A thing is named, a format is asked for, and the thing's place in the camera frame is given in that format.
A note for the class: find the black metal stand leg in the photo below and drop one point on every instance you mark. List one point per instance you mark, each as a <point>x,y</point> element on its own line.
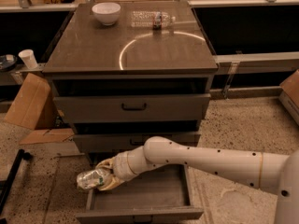
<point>5,185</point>

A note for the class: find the top grey drawer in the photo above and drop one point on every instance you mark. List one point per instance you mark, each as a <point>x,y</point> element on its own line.
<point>140,108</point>

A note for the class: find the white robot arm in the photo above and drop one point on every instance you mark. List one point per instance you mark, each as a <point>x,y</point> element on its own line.
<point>274,173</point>

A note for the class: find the cardboard box at right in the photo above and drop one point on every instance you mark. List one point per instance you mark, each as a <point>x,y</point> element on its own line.
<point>289,96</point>

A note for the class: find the metal shelf rail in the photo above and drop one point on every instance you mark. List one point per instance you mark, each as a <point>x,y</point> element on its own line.
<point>257,63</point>

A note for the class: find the dark round lid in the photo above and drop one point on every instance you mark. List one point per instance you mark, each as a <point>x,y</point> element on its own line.
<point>7,62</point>

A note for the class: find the white paper cup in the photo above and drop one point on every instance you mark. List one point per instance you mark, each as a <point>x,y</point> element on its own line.
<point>29,59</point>

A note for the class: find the flat cardboard piece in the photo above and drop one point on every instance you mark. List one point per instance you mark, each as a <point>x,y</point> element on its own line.
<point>47,136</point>

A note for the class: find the white ceramic bowl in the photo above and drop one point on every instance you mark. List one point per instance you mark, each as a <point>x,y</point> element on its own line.
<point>107,13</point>

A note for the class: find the bottom grey drawer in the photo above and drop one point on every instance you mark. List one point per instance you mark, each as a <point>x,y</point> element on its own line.
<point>162,196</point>

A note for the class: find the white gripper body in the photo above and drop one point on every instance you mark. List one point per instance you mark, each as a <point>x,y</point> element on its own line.
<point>120,167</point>

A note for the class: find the clear plastic water bottle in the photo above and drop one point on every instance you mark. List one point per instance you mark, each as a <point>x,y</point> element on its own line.
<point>155,20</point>

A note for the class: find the middle grey drawer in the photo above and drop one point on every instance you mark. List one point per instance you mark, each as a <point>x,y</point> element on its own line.
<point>115,142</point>

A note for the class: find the leaning cardboard box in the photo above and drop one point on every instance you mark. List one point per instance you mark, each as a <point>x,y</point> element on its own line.
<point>33,107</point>

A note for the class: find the grey drawer cabinet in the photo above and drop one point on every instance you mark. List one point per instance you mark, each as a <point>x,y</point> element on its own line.
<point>91,59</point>

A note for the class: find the grey drawer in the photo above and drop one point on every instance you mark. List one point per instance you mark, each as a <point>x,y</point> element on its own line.
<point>140,108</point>
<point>162,196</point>
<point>115,142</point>

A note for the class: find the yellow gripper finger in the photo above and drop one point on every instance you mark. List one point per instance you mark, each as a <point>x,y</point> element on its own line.
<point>105,164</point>
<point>111,183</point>

